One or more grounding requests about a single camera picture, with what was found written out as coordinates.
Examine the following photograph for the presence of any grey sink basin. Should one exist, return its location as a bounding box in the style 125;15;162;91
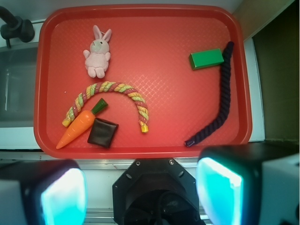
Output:
0;47;38;128

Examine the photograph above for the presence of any pink plush bunny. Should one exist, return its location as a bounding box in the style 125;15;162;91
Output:
83;25;112;79

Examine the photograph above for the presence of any dark brown square cushion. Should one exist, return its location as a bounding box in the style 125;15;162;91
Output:
87;118;119;149

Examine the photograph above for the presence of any red plastic tray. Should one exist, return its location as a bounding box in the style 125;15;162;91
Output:
34;5;252;159

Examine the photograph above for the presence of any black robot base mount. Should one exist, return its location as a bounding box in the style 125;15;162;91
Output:
112;158;205;225

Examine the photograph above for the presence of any multicolour twisted rope toy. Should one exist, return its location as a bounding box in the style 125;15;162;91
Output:
62;81;149;134

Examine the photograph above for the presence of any green rectangular block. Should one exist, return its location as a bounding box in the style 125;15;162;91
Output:
189;48;224;70

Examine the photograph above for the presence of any orange toy carrot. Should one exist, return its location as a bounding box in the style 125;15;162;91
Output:
56;98;108;150

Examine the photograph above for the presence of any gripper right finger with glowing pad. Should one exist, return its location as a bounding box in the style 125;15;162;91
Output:
195;142;300;225

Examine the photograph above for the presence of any dark purple rope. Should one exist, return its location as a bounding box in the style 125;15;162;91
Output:
184;41;235;148

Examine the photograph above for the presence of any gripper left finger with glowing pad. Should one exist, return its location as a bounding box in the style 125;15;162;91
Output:
0;159;88;225

